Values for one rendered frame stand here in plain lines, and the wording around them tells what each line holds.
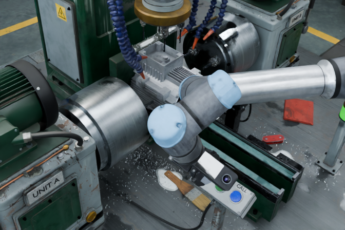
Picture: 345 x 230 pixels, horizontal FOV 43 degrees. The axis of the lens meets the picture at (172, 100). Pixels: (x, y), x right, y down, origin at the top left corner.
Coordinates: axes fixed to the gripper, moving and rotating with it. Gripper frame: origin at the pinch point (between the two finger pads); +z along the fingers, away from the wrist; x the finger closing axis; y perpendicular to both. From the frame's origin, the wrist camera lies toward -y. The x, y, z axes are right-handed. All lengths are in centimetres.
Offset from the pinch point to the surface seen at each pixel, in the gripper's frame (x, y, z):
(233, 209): 3.0, -7.2, 6.1
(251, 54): -50, 30, 36
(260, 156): -18.4, 3.4, 33.9
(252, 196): -2.6, -9.2, 6.3
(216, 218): 7.1, -1.0, 19.8
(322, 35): -183, 81, 236
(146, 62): -20, 48, 12
